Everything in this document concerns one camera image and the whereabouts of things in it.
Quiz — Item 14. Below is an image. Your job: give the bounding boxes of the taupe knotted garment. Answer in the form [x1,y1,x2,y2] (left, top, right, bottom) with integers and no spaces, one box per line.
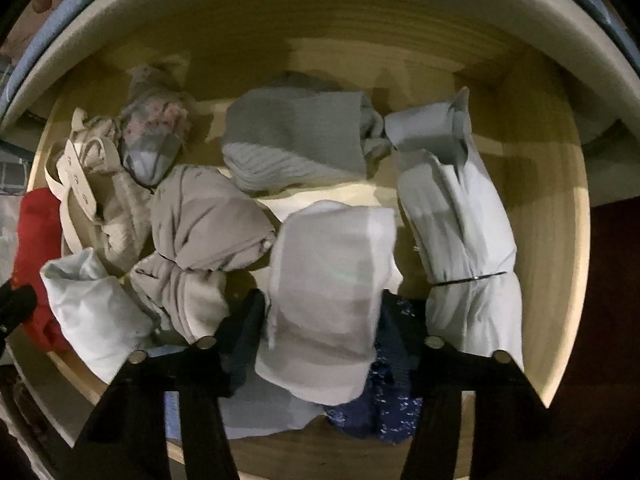
[129,165,276,344]

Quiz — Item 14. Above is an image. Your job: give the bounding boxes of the beige bra with straps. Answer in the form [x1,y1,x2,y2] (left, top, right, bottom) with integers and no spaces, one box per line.
[44,108,152,276]

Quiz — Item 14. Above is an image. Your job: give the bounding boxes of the pale blue garment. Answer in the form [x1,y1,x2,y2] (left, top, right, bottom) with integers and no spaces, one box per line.
[40,248,158,384]

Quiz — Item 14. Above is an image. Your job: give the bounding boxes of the red cloth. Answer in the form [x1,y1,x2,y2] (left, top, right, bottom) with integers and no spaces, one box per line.
[11,188,70,352]

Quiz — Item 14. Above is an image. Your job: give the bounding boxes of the pink floral grey sock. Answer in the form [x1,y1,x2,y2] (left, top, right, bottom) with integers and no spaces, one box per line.
[118,64,193,188]

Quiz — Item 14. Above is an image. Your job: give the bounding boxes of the light wooden drawer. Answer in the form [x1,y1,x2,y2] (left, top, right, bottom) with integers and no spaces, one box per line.
[27,0,592,480]

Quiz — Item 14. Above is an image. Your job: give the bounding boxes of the grey ribbed knit garment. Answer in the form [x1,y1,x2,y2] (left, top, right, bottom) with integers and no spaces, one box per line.
[221,87,390,193]

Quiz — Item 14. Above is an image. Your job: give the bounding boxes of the white underwear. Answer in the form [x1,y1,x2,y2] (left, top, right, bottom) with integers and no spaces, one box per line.
[255,200,397,406]

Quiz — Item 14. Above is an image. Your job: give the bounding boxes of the light grey garment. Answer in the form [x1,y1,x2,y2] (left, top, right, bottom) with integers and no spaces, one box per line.
[384,88,524,364]

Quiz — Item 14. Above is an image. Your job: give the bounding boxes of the navy speckled underwear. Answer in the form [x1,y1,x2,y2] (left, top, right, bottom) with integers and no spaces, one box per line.
[323,290,427,444]

